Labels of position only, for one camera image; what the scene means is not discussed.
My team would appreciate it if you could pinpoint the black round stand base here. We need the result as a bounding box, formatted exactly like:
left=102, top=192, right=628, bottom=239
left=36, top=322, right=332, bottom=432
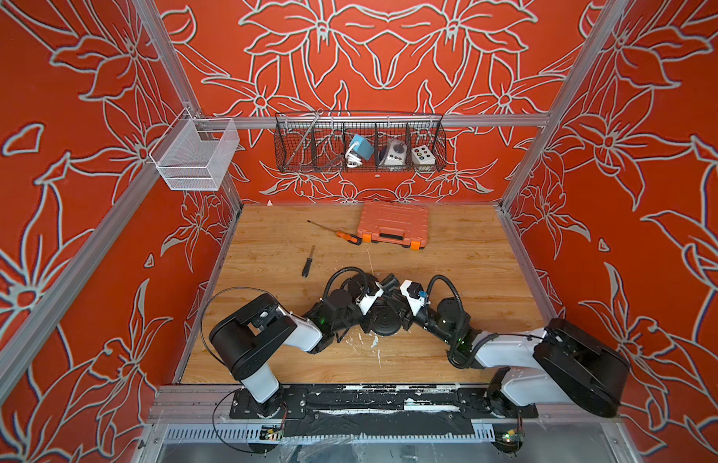
left=369, top=305, right=403, bottom=337

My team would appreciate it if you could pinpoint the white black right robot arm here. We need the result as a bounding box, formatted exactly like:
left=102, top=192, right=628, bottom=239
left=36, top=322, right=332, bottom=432
left=380, top=278, right=631, bottom=418

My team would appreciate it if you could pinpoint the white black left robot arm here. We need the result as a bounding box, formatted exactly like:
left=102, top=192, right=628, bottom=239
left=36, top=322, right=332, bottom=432
left=208, top=267, right=399, bottom=408

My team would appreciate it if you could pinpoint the orange plastic tool case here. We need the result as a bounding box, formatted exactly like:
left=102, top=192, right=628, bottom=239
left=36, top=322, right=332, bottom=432
left=357, top=201, right=430, bottom=251

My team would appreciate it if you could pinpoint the white box with dial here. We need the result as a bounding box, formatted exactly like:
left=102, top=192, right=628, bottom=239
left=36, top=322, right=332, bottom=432
left=379, top=139, right=407, bottom=169

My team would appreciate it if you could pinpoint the white box with buttons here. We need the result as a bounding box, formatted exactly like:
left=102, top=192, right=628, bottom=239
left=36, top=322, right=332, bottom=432
left=411, top=145, right=436, bottom=172

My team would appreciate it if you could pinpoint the blue white device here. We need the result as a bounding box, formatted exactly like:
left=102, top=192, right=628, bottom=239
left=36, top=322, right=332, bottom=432
left=345, top=134, right=374, bottom=169

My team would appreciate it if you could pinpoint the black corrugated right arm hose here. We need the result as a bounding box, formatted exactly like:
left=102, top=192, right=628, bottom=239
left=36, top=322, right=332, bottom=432
left=425, top=274, right=493, bottom=370

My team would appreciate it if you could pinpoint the orange black handled screwdriver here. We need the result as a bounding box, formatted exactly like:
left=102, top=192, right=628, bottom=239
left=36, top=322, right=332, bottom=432
left=308, top=220, right=363, bottom=246

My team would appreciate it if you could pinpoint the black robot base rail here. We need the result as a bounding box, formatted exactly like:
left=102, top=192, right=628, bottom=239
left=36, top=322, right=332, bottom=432
left=229, top=384, right=538, bottom=434

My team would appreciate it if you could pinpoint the black wire wall basket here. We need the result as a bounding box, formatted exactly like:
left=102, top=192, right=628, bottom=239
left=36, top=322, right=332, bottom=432
left=274, top=110, right=448, bottom=174

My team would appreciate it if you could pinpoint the white slotted cable duct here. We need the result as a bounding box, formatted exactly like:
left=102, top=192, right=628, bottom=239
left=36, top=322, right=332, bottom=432
left=162, top=424, right=496, bottom=446

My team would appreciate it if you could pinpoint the clear plastic wall bin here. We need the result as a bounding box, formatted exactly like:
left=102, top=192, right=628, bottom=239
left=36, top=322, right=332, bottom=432
left=148, top=114, right=241, bottom=192

